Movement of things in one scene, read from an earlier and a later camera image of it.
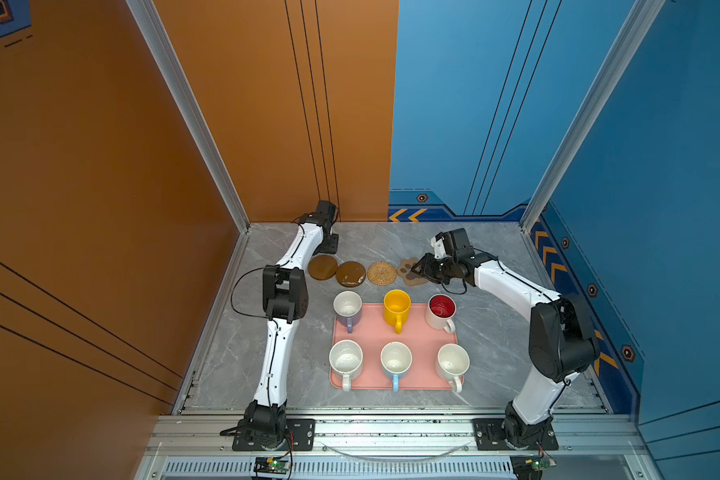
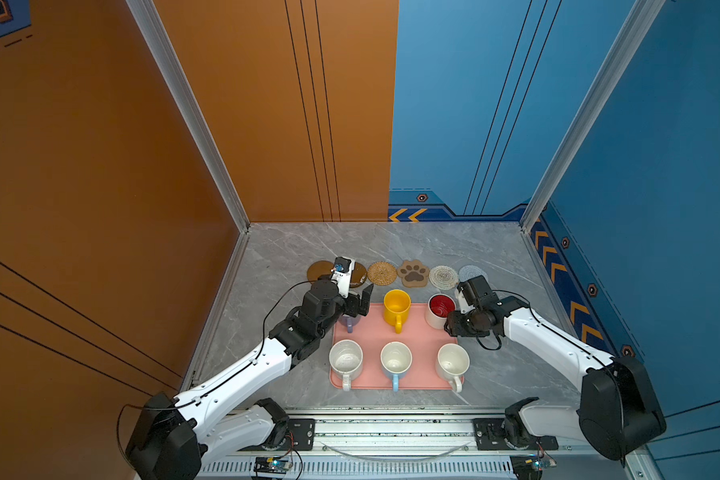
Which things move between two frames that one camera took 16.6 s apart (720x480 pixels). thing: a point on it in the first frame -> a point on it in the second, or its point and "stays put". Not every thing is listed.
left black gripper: x=333 y=245 -> x=362 y=307
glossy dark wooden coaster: x=351 y=274 stays put
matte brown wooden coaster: x=322 y=267 stays put
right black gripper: x=425 y=269 -> x=453 y=328
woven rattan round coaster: x=381 y=273 stays put
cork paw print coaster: x=411 y=278 stays put
